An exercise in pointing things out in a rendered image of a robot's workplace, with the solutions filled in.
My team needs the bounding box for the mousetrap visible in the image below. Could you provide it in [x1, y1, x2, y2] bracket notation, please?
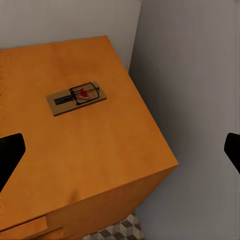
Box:
[46, 81, 107, 117]

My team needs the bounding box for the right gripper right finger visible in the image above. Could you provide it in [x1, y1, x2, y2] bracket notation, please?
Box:
[224, 133, 240, 173]

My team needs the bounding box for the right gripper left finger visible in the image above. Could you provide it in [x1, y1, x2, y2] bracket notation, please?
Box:
[0, 133, 26, 193]

